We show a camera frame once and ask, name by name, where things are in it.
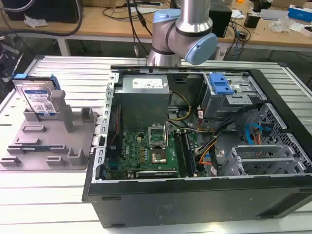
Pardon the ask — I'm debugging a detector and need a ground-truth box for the hard disk in blue carrier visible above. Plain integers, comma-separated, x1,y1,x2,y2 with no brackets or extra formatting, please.
11,74,59,118

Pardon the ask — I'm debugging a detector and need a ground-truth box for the silver disk bay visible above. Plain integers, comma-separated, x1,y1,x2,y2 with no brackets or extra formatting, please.
226,144,312,176

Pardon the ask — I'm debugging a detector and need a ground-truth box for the yellow black power wire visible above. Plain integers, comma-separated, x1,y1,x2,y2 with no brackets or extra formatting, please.
166,91,192,122

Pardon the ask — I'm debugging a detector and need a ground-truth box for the orange wire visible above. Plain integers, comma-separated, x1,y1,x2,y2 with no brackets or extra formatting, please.
252,129,263,147

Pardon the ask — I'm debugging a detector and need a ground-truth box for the CPU socket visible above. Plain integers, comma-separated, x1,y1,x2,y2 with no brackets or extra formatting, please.
150,150,168,165

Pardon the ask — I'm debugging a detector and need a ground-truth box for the blue drive bay latch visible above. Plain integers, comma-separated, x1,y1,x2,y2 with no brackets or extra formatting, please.
209,74,234,96

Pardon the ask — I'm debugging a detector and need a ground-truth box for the black expansion slot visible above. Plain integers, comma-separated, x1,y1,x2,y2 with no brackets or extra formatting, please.
135,170,179,179

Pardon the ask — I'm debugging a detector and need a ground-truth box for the black desktop device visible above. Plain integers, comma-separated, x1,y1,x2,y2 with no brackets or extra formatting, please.
209,3,233,38

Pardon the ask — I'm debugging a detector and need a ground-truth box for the RAM stick on rack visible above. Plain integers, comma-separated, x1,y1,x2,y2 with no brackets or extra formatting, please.
21,145,52,151

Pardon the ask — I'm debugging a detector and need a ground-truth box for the grey power supply unit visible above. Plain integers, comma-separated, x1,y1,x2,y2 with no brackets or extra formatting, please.
114,74,170,129

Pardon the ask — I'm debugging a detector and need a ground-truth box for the grey plastic parts rack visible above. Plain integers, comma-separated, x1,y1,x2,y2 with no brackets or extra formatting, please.
0,89,98,172

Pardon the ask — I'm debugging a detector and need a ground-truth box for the wooden desk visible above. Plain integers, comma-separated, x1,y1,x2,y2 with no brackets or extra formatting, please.
0,0,312,52

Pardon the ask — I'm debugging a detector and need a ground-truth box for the grey metal drive cage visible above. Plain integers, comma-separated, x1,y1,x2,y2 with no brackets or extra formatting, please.
201,72,268,119

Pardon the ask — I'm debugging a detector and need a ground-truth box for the blue SATA wire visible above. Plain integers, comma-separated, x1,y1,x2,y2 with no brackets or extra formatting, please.
245,123,272,152

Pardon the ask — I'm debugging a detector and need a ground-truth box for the green motherboard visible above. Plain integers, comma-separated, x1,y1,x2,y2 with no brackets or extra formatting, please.
106,126,203,180

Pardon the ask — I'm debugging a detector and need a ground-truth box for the black RAM slot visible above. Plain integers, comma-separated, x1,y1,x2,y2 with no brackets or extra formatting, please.
174,131,189,177
183,131,198,177

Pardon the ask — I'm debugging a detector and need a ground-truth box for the black open PC case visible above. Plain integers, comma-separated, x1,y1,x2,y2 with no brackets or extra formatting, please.
81,63,312,229

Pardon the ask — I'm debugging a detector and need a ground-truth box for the blue white box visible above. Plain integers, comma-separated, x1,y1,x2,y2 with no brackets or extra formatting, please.
288,5,312,23

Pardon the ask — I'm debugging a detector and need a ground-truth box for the metal socket cover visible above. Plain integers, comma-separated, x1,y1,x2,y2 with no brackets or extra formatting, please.
148,126,168,149

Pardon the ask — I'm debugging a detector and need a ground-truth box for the black box on desk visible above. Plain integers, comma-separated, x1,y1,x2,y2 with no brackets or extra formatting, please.
4,0,83,24

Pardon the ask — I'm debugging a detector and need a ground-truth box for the black hanging cable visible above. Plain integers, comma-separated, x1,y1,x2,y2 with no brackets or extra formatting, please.
125,0,153,58

